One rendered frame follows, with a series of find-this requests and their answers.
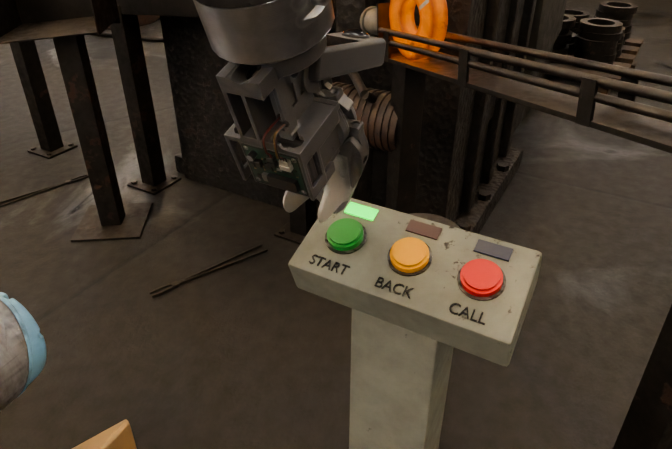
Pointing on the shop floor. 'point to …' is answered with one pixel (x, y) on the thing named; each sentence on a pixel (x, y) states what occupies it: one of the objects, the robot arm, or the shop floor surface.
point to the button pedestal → (411, 320)
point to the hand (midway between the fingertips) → (336, 197)
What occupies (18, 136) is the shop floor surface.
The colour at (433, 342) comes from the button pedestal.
